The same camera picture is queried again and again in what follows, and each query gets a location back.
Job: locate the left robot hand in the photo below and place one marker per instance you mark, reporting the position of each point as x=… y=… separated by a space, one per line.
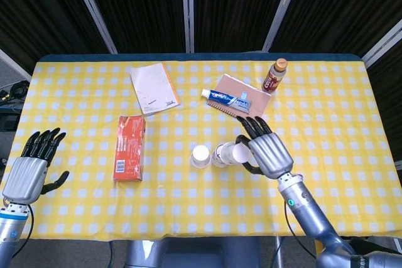
x=26 y=177

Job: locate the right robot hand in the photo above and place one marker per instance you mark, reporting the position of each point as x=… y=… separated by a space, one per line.
x=271 y=155

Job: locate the white paper cup green print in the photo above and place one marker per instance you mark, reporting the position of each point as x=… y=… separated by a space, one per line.
x=241 y=153

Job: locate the plain white paper cup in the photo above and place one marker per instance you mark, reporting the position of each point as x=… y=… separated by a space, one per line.
x=200 y=156

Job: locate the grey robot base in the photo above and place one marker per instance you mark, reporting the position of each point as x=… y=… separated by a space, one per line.
x=194 y=254

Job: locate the pink spiral notebook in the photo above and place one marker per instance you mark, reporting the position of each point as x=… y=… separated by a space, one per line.
x=257 y=105

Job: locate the paper cup with black line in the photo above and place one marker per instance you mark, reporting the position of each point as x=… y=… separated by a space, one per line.
x=218 y=156

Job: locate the white blue toothpaste tube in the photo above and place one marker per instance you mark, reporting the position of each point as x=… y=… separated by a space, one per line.
x=226 y=98

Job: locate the brown coffee drink bottle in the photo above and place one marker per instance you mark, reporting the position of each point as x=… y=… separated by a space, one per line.
x=273 y=78

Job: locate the grey metal table leg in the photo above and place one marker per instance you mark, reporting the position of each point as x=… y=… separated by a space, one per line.
x=277 y=254

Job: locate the orange cardboard box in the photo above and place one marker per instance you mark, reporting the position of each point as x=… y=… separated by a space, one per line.
x=129 y=148

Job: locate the yellow white checkered tablecloth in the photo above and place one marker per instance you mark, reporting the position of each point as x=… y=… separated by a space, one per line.
x=157 y=205

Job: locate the white notebook orange spine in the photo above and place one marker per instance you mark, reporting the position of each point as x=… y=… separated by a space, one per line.
x=154 y=87

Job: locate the black pleated partition panel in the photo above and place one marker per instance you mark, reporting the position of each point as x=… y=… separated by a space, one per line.
x=138 y=7
x=235 y=7
x=37 y=7
x=345 y=7

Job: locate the white partition frame post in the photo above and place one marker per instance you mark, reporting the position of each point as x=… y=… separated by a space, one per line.
x=187 y=10
x=381 y=42
x=282 y=10
x=15 y=64
x=94 y=13

